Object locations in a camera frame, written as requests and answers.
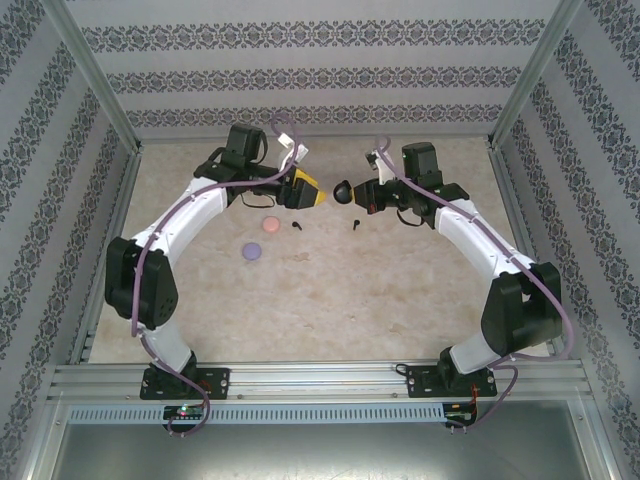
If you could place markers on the pink earbud charging case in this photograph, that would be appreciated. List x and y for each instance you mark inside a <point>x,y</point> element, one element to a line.
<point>270,224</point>

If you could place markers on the purple earbud charging case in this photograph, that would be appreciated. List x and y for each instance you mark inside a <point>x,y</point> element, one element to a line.
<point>251,251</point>

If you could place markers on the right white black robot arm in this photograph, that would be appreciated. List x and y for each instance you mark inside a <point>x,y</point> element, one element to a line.
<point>470,235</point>

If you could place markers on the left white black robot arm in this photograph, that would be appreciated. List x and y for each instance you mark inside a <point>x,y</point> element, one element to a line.
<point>175,220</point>

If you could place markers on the grey metal panel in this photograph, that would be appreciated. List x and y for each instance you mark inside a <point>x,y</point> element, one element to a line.
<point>320,450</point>

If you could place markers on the aluminium side rail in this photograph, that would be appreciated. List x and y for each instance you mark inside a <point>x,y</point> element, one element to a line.
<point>125,190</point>
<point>507,190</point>

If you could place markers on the aluminium frame post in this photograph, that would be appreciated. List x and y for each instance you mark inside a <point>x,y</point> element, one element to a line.
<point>532,75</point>
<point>100,75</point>

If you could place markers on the aluminium mounting rail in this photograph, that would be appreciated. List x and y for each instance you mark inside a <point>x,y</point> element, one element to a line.
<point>320,382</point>

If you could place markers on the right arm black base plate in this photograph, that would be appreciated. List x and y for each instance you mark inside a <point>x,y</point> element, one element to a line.
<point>420,382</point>

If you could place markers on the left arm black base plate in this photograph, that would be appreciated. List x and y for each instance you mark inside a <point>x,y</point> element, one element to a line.
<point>215,382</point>

